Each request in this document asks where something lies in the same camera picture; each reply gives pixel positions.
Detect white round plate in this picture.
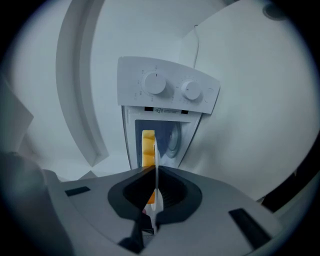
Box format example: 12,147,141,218
150,133,165,214

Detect round table cable grommet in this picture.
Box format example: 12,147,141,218
261,1,286,21

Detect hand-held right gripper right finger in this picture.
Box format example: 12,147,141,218
144,165,285,256

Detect white power cable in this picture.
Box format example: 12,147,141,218
193,24,201,69

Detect white microwave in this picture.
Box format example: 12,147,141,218
116,56,221,171

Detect white table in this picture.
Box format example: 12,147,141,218
178,0,320,201

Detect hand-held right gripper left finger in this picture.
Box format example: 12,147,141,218
43,164,157,256

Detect plate with bread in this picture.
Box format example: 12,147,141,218
165,121,184,160

